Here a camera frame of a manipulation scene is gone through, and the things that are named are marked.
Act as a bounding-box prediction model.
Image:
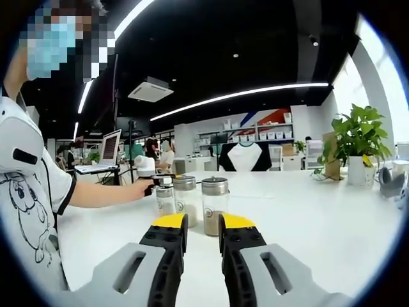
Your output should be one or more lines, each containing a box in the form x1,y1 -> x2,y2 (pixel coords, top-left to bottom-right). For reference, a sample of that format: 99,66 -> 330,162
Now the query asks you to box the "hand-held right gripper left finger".
68,212 -> 189,307

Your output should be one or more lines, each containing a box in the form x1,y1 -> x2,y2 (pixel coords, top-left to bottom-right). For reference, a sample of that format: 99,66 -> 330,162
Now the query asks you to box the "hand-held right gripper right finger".
218,212 -> 351,307

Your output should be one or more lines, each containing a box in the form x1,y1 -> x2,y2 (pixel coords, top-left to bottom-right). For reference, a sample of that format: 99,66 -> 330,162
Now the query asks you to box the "small seasoning bottle white powder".
155,184 -> 178,219

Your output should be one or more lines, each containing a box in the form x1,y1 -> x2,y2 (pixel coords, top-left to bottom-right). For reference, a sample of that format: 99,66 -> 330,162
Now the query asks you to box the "medium seasoning bottle white powder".
173,174 -> 200,229

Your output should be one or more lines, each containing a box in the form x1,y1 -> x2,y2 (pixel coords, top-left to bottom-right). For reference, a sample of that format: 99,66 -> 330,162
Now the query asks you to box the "tall seasoning bottle brown powder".
201,175 -> 231,238

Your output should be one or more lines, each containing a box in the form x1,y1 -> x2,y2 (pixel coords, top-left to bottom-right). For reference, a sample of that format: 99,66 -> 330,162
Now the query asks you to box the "person's left hand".
132,178 -> 156,201

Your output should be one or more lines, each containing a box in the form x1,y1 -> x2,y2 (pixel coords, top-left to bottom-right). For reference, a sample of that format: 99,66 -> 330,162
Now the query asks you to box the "teal bag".
122,141 -> 144,161

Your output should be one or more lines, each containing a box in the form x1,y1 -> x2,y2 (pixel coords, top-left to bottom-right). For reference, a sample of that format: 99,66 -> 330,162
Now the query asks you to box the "black tripod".
127,118 -> 139,185

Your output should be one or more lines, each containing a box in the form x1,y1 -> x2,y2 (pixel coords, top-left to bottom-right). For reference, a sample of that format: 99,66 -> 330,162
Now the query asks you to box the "silver laptop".
74,128 -> 123,175

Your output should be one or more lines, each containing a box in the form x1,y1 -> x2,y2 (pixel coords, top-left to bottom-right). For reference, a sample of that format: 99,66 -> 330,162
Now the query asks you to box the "black laptop stand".
74,166 -> 121,187

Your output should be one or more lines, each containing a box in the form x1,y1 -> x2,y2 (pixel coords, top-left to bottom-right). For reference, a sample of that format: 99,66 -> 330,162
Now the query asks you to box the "ceiling air conditioner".
127,76 -> 174,104

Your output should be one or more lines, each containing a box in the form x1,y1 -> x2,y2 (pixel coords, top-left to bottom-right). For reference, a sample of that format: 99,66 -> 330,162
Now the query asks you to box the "shelf with white bins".
197,111 -> 295,146

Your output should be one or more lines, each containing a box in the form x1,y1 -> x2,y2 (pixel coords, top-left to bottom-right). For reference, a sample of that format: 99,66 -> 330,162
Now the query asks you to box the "white mesh chair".
268,145 -> 284,171

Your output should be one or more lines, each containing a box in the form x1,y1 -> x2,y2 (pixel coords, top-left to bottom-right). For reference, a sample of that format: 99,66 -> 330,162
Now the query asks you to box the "long ceiling light strip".
77,0 -> 155,114
149,82 -> 330,122

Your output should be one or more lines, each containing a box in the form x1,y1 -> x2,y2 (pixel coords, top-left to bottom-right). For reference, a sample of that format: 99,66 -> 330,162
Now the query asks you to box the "person's white printed t-shirt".
0,150 -> 78,292

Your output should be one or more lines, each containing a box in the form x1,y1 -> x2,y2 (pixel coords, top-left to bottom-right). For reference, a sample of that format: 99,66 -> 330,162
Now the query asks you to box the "white chest device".
0,95 -> 45,176

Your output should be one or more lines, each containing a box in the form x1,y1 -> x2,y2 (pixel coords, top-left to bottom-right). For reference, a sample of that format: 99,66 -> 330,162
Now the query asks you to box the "brown paper bag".
320,130 -> 342,180

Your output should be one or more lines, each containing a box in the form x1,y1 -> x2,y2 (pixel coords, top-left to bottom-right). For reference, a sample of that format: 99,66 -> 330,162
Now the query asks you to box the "grey headset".
378,166 -> 407,200

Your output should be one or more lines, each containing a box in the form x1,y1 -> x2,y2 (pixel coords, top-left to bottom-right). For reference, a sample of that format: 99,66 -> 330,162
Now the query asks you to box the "potted green plant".
312,103 -> 393,187

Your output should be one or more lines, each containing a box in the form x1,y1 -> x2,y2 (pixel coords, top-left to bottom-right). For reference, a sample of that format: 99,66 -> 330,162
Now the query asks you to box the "white round cup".
391,159 -> 409,176

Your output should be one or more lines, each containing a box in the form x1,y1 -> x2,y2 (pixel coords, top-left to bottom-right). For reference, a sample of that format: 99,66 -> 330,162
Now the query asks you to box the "wire basket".
311,168 -> 333,182

